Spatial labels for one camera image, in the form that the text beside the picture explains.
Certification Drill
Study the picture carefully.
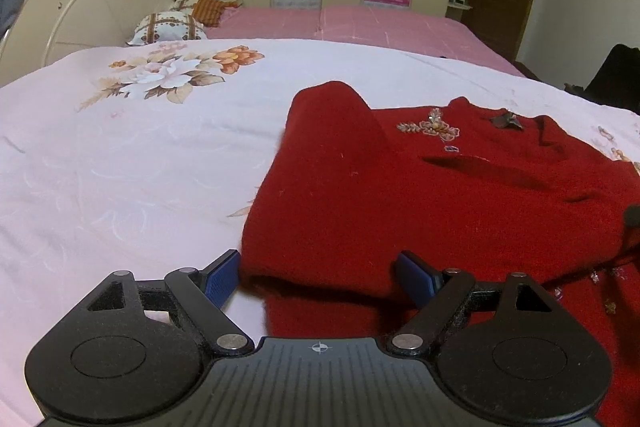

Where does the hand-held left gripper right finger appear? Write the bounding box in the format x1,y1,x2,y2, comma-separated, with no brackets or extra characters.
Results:
385,249,556,356

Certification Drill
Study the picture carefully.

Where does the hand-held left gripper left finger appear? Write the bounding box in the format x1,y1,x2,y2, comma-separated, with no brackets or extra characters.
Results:
87,249,254,356

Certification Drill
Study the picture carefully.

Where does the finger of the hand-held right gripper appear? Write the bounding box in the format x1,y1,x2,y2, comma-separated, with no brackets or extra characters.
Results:
621,204,640,269

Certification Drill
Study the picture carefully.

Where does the red knit sweater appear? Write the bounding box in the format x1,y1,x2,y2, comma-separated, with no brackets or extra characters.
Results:
240,81,640,427

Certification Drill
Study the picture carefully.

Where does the black bag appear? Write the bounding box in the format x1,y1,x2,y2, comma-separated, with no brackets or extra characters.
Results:
564,43,640,116

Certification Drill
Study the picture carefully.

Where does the white floral quilt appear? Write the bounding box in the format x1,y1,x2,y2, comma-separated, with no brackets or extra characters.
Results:
0,38,640,427

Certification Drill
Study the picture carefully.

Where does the floral patterned pillow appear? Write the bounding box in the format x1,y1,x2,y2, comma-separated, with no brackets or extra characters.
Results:
125,0,209,46

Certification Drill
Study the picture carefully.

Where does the pink bed sheet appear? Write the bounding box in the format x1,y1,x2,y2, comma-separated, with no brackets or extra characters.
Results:
206,4,523,78

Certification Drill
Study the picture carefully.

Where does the orange checked cloth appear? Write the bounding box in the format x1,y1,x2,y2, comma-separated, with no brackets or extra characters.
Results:
194,0,244,28

